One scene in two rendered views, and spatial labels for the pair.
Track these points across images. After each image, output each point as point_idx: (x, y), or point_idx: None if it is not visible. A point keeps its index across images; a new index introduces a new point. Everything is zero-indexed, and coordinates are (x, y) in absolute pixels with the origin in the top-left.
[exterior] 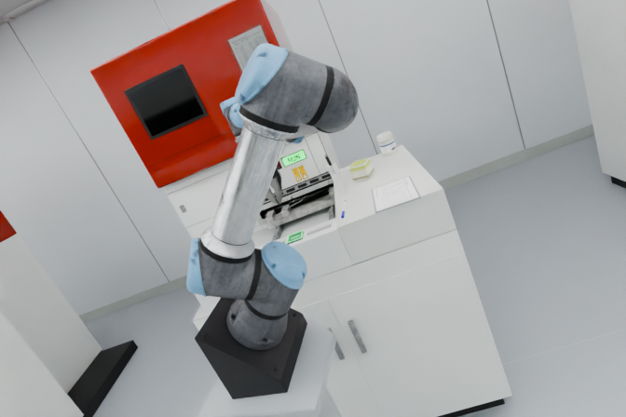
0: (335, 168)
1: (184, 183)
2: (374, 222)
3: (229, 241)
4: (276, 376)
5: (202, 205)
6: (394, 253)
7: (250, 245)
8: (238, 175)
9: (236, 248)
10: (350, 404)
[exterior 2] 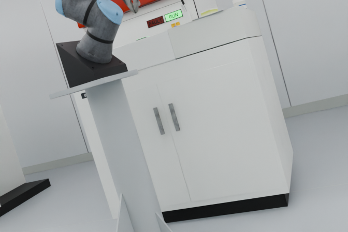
0: (187, 8)
1: None
2: (191, 28)
3: None
4: (91, 69)
5: None
6: (203, 53)
7: None
8: None
9: None
10: (166, 177)
